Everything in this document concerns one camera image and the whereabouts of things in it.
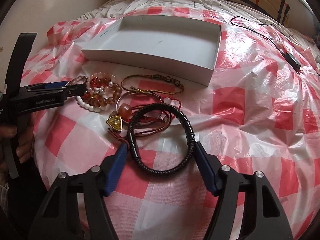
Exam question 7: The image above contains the amber bead bracelet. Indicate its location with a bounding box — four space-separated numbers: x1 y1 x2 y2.
85 76 123 107

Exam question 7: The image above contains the white bead bracelet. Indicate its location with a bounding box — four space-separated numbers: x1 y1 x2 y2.
75 95 107 113

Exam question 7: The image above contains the red cord pendant bracelet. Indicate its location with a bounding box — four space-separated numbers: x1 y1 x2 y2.
106 92 182 143

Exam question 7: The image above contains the black braided leather bracelet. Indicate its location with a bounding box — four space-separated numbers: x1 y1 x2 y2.
126 102 196 176

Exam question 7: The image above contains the gold cord colourful bead bracelet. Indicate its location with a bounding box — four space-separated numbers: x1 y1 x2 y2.
120 74 185 95

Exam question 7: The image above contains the person's left hand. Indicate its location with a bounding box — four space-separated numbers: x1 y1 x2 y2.
1 114 34 163

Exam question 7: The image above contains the red white checkered plastic sheet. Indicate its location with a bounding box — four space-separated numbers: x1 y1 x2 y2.
21 0 320 240

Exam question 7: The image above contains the white shallow cardboard box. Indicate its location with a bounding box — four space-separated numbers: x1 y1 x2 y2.
81 15 222 86

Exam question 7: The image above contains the black cable with adapter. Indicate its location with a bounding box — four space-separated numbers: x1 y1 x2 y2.
230 16 320 76

